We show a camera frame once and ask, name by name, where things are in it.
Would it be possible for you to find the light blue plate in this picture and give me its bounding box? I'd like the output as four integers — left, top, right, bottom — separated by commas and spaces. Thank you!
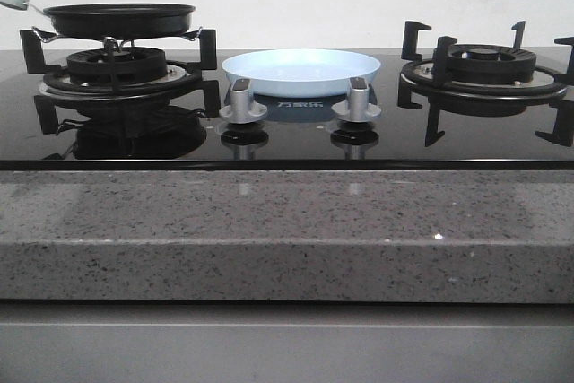
222, 48, 381, 98

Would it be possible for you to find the black frying pan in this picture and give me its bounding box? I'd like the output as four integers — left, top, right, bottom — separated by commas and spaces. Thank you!
39, 3, 196, 40

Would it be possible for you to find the left silver stove knob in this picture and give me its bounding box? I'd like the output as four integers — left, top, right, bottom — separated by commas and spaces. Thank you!
219, 78, 267, 125

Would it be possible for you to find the silver stove knob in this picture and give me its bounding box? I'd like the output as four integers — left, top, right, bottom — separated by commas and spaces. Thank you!
331, 77, 381, 123
219, 78, 267, 125

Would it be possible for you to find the right silver stove knob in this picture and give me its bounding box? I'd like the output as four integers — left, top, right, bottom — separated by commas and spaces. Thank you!
331, 77, 381, 123

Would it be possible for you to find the black glass gas hob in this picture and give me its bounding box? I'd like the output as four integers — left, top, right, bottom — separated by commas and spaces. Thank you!
1, 50, 573, 171

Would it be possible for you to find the left black pan support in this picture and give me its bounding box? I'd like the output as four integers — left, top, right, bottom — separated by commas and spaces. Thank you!
20, 29, 221, 135

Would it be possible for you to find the black pan support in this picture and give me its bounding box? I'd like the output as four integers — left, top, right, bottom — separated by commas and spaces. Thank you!
20, 29, 221, 135
397, 21, 573, 146

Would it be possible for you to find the right black pan support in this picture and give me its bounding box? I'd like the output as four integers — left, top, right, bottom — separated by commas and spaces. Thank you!
397, 21, 573, 146

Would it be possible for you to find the left black gas burner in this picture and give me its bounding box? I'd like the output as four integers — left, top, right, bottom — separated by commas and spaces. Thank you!
66, 48, 168, 86

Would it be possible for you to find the black gas burner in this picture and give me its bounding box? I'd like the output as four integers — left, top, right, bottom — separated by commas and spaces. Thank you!
447, 44, 537, 80
66, 48, 168, 86

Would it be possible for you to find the right black gas burner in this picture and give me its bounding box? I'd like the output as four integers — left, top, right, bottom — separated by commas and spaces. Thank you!
447, 44, 537, 80

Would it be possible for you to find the grey cabinet front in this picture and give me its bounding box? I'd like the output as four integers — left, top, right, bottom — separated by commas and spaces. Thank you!
1, 303, 573, 382

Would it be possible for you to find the wire pan stand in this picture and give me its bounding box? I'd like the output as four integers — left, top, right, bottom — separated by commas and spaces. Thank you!
31, 26, 207, 51

